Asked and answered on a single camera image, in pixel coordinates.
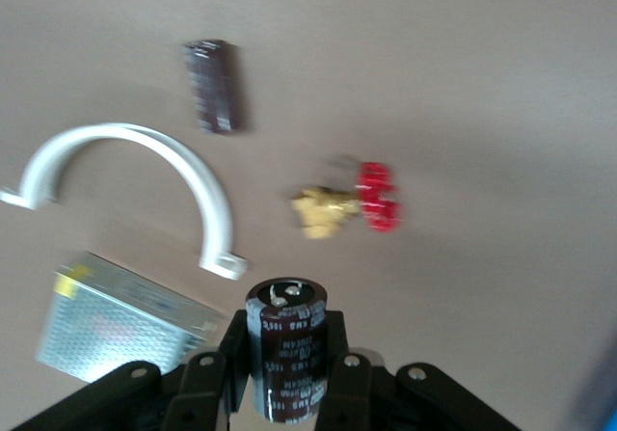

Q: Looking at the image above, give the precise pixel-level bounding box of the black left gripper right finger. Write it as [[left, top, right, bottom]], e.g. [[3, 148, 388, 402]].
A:
[[315, 310, 522, 431]]

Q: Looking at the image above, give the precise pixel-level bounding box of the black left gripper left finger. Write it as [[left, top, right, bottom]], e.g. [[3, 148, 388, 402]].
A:
[[12, 310, 253, 431]]

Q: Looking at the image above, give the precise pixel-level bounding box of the small black terminal block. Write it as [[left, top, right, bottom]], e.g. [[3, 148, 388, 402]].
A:
[[245, 277, 330, 423]]

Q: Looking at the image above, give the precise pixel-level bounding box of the dark brown rectangular component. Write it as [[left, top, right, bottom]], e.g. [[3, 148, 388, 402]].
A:
[[182, 39, 247, 136]]

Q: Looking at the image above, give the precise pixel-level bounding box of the metal mesh power supply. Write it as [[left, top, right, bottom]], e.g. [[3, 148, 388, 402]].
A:
[[36, 251, 228, 384]]

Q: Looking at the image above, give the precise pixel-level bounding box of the brass valve red handwheel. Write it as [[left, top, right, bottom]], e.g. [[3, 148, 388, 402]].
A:
[[290, 158, 404, 242]]

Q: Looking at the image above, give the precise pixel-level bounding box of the white half-round pipe clamp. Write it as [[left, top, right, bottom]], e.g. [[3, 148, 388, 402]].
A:
[[0, 121, 250, 282]]

